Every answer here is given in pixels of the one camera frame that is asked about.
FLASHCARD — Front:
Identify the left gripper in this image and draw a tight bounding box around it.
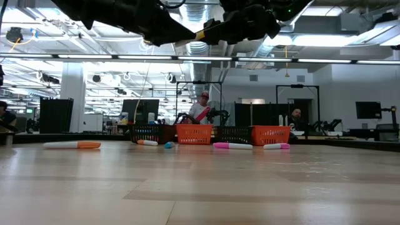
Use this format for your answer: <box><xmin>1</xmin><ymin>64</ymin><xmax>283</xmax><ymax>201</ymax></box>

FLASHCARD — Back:
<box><xmin>51</xmin><ymin>0</ymin><xmax>197</xmax><ymax>47</ymax></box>

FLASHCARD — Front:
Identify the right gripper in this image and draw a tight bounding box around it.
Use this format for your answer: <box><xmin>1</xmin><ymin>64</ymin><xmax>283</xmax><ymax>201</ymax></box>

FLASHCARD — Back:
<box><xmin>201</xmin><ymin>0</ymin><xmax>281</xmax><ymax>45</ymax></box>

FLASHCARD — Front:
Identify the pink cap white marker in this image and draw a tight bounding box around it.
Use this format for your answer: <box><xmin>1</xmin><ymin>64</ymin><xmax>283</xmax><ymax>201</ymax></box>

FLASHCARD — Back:
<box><xmin>212</xmin><ymin>142</ymin><xmax>253</xmax><ymax>151</ymax></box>

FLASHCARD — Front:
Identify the pink slim marker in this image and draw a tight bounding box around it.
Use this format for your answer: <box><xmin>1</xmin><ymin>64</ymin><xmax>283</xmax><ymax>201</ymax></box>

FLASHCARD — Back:
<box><xmin>262</xmin><ymin>142</ymin><xmax>291</xmax><ymax>150</ymax></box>

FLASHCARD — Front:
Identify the orange slim marker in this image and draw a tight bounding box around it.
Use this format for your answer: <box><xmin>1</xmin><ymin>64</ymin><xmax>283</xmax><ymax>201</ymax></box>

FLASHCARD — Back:
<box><xmin>42</xmin><ymin>141</ymin><xmax>101</xmax><ymax>150</ymax></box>

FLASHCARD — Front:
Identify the black monitor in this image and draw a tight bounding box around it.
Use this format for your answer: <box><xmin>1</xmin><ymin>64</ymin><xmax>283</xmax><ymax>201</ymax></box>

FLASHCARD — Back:
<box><xmin>355</xmin><ymin>101</ymin><xmax>383</xmax><ymax>120</ymax></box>
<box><xmin>121</xmin><ymin>99</ymin><xmax>161</xmax><ymax>125</ymax></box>

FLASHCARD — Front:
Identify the person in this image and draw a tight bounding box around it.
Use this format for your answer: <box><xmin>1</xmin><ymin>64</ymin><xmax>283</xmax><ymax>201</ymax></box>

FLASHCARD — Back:
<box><xmin>287</xmin><ymin>108</ymin><xmax>306</xmax><ymax>131</ymax></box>
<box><xmin>0</xmin><ymin>100</ymin><xmax>17</xmax><ymax>133</ymax></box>
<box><xmin>188</xmin><ymin>91</ymin><xmax>214</xmax><ymax>125</ymax></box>

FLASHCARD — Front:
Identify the black partition panel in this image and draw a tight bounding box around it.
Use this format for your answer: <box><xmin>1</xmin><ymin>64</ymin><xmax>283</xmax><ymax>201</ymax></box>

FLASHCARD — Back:
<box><xmin>234</xmin><ymin>102</ymin><xmax>290</xmax><ymax>128</ymax></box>
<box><xmin>39</xmin><ymin>97</ymin><xmax>74</xmax><ymax>134</ymax></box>

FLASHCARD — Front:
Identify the black plastic mesh basket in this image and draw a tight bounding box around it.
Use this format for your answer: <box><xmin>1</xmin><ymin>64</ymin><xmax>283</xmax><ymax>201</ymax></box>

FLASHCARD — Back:
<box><xmin>215</xmin><ymin>126</ymin><xmax>253</xmax><ymax>144</ymax></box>
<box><xmin>127</xmin><ymin>124</ymin><xmax>178</xmax><ymax>144</ymax></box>

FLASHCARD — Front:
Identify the orange plastic mesh basket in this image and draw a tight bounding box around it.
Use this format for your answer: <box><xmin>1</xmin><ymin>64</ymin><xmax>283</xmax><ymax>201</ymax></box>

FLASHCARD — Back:
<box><xmin>175</xmin><ymin>123</ymin><xmax>214</xmax><ymax>146</ymax></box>
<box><xmin>249</xmin><ymin>125</ymin><xmax>291</xmax><ymax>146</ymax></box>

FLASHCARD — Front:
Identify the dark desk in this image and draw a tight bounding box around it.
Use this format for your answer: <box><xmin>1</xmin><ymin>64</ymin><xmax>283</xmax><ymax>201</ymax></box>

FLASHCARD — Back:
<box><xmin>347</xmin><ymin>123</ymin><xmax>400</xmax><ymax>142</ymax></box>

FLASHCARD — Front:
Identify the silver ventilation duct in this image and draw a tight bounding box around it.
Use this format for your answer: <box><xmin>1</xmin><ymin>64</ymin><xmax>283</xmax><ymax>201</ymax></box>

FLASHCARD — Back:
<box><xmin>179</xmin><ymin>2</ymin><xmax>213</xmax><ymax>57</ymax></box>

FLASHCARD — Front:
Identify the black stand frame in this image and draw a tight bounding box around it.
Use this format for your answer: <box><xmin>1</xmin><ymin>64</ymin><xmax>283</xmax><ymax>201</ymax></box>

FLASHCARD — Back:
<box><xmin>275</xmin><ymin>84</ymin><xmax>321</xmax><ymax>106</ymax></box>
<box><xmin>175</xmin><ymin>80</ymin><xmax>223</xmax><ymax>124</ymax></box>

